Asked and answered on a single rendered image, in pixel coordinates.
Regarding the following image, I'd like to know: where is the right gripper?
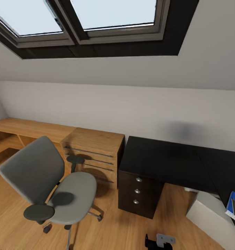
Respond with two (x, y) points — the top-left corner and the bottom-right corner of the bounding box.
(145, 234), (172, 250)

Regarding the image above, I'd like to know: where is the swivel chair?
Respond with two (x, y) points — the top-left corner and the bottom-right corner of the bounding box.
(0, 136), (102, 250)

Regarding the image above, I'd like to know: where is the folder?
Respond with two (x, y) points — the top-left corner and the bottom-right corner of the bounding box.
(225, 191), (235, 220)

